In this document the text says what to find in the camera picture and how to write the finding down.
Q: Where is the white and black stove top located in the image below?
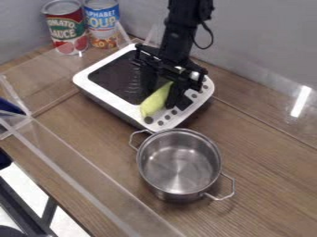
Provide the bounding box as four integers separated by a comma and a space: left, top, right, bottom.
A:
73, 44, 213, 132

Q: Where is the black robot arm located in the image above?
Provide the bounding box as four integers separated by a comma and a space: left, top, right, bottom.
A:
132, 0, 213, 109

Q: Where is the dark blue object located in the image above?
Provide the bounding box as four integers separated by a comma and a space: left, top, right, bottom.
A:
0, 97, 25, 115

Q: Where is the clear acrylic barrier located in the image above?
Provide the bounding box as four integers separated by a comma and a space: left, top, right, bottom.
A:
0, 72, 185, 237

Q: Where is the tomato sauce can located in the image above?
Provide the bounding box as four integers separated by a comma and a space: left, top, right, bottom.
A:
41, 0, 88, 56

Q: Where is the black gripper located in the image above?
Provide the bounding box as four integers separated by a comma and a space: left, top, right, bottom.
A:
129, 21, 209, 110

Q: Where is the black metal table frame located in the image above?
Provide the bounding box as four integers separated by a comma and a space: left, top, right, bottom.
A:
0, 177, 57, 237

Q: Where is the alphabet soup can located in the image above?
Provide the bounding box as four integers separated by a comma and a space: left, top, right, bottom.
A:
82, 0, 120, 49

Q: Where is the stainless steel pot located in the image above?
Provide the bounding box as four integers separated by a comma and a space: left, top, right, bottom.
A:
128, 129, 235, 203

